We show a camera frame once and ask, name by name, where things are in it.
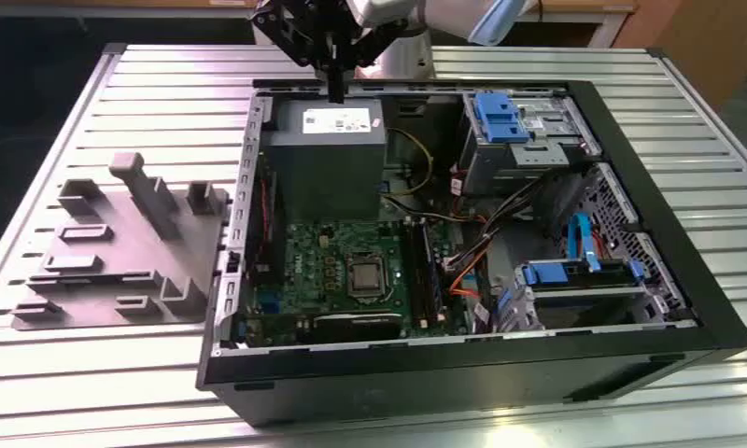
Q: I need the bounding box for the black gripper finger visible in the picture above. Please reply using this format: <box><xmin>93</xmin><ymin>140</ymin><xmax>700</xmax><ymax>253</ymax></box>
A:
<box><xmin>336</xmin><ymin>25</ymin><xmax>391</xmax><ymax>104</ymax></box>
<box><xmin>247</xmin><ymin>0</ymin><xmax>339</xmax><ymax>104</ymax></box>

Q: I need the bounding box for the grey power supply unit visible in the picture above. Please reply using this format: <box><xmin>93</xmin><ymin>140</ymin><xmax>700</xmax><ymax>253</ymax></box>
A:
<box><xmin>259</xmin><ymin>96</ymin><xmax>388</xmax><ymax>223</ymax></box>

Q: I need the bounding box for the metal drive cage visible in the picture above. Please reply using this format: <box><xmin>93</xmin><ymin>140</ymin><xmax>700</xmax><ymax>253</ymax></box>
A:
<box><xmin>459</xmin><ymin>91</ymin><xmax>603</xmax><ymax>195</ymax></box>

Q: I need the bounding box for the white framed wooden desk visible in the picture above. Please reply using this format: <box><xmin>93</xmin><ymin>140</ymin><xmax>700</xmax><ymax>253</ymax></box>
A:
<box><xmin>0</xmin><ymin>0</ymin><xmax>638</xmax><ymax>48</ymax></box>

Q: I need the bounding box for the green motherboard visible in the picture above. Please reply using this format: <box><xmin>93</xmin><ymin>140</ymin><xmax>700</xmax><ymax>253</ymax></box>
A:
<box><xmin>241</xmin><ymin>218</ymin><xmax>475</xmax><ymax>349</ymax></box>

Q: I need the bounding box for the silver CPU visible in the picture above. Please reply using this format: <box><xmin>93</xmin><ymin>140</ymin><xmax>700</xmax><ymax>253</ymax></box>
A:
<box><xmin>349</xmin><ymin>263</ymin><xmax>384</xmax><ymax>290</ymax></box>

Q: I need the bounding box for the grey parts rack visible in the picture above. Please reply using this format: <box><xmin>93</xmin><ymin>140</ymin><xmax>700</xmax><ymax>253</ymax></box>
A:
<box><xmin>9</xmin><ymin>151</ymin><xmax>235</xmax><ymax>332</ymax></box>

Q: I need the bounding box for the CPU socket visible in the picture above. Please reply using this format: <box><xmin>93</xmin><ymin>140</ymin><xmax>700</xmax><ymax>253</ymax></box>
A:
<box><xmin>341</xmin><ymin>251</ymin><xmax>395</xmax><ymax>305</ymax></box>

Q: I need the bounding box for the brown wooden cabinet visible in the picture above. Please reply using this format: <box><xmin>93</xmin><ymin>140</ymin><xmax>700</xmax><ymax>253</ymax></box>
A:
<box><xmin>612</xmin><ymin>0</ymin><xmax>747</xmax><ymax>111</ymax></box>

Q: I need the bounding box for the blue disk carrier with disk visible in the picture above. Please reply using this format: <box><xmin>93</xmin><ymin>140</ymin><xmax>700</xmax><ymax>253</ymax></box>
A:
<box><xmin>520</xmin><ymin>260</ymin><xmax>647</xmax><ymax>288</ymax></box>

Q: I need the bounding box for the black graphics card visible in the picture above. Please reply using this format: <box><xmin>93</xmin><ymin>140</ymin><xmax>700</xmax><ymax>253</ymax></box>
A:
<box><xmin>309</xmin><ymin>311</ymin><xmax>405</xmax><ymax>344</ymax></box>

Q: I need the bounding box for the black open PC case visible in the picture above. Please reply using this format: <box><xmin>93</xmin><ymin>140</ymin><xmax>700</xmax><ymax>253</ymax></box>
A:
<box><xmin>196</xmin><ymin>77</ymin><xmax>747</xmax><ymax>428</ymax></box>

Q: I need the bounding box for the yellow wire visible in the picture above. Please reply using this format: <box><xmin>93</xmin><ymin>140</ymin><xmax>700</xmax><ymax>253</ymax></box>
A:
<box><xmin>384</xmin><ymin>128</ymin><xmax>436</xmax><ymax>197</ymax></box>

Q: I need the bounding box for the red wire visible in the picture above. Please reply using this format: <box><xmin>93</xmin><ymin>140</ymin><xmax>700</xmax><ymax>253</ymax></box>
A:
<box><xmin>257</xmin><ymin>176</ymin><xmax>275</xmax><ymax>267</ymax></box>

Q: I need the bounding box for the blue flat data wire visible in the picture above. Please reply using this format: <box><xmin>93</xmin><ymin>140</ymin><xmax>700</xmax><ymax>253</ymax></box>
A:
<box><xmin>566</xmin><ymin>212</ymin><xmax>603</xmax><ymax>274</ymax></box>

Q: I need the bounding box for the orange wire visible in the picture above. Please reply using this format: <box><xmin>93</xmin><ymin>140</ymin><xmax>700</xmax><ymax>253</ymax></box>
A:
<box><xmin>447</xmin><ymin>242</ymin><xmax>494</xmax><ymax>298</ymax></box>

